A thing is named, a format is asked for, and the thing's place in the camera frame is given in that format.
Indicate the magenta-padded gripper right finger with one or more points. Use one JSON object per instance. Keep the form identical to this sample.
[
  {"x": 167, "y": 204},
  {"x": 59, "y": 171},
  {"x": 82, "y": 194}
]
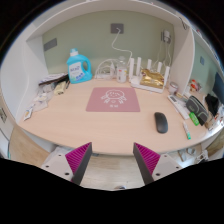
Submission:
[{"x": 165, "y": 164}]

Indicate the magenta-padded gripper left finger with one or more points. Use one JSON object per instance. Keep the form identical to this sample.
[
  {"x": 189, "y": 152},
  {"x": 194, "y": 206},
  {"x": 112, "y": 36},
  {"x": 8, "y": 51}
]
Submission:
[{"x": 58, "y": 163}]

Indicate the black computer mouse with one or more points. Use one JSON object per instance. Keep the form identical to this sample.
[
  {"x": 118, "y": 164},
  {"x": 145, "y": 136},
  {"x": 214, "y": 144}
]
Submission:
[{"x": 161, "y": 122}]

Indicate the pink printed mouse pad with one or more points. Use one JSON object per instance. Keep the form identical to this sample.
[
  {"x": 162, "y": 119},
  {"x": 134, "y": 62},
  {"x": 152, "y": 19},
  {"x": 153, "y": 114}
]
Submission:
[{"x": 113, "y": 100}]

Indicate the white and green tube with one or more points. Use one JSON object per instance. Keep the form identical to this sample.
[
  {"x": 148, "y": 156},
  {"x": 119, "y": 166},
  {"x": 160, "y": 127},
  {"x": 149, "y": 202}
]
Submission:
[{"x": 186, "y": 130}]

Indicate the small green bottle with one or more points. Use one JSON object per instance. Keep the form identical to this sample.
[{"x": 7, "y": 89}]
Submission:
[{"x": 194, "y": 119}]

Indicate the white remote control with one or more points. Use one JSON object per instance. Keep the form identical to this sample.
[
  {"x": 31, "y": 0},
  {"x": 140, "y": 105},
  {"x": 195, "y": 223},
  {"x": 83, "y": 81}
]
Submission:
[{"x": 178, "y": 106}]

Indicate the black zip pouch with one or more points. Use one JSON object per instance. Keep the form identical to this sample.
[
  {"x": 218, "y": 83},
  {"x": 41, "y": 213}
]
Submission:
[{"x": 197, "y": 109}]

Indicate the white plastic packets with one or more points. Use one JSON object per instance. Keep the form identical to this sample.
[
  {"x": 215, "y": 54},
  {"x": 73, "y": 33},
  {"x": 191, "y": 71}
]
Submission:
[{"x": 41, "y": 100}]

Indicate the small round jar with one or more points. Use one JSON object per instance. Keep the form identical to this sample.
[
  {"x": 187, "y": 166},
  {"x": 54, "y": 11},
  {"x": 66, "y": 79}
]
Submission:
[{"x": 173, "y": 88}]

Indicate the black bag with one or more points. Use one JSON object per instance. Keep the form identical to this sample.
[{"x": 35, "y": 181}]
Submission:
[{"x": 211, "y": 103}]

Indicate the stack of printed booklets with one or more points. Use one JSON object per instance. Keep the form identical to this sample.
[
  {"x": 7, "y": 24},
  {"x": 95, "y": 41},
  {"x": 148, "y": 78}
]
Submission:
[{"x": 52, "y": 79}]

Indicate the white router with antennas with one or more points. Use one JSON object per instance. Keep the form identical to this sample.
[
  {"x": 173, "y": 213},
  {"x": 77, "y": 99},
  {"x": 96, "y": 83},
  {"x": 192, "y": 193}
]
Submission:
[{"x": 138, "y": 83}]

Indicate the gold foil bag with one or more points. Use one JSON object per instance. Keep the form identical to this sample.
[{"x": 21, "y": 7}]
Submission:
[{"x": 152, "y": 79}]

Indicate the black monitor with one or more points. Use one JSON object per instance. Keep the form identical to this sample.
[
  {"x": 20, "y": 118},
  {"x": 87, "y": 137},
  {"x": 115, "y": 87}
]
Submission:
[{"x": 219, "y": 87}]

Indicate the blue detergent bottle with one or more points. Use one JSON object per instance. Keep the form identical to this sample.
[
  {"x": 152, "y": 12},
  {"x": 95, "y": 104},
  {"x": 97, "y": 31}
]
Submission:
[{"x": 77, "y": 70}]

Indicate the white power strip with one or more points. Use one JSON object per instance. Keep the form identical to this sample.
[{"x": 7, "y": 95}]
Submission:
[{"x": 104, "y": 76}]

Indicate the clear plastic bottle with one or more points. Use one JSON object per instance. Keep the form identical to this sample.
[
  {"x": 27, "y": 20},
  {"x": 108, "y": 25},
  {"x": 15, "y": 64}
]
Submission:
[{"x": 121, "y": 73}]

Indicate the white desk shelf unit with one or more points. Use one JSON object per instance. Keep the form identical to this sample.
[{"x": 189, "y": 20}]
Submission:
[{"x": 181, "y": 63}]

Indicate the small grey wall plate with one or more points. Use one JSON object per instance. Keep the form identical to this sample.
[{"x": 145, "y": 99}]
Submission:
[{"x": 50, "y": 44}]

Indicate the white wall charger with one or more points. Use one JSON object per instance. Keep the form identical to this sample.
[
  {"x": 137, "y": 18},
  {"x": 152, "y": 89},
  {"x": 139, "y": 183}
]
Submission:
[{"x": 166, "y": 36}]

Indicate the grey wall socket plate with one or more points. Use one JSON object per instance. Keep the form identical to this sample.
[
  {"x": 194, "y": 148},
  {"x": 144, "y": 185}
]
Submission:
[{"x": 115, "y": 26}]

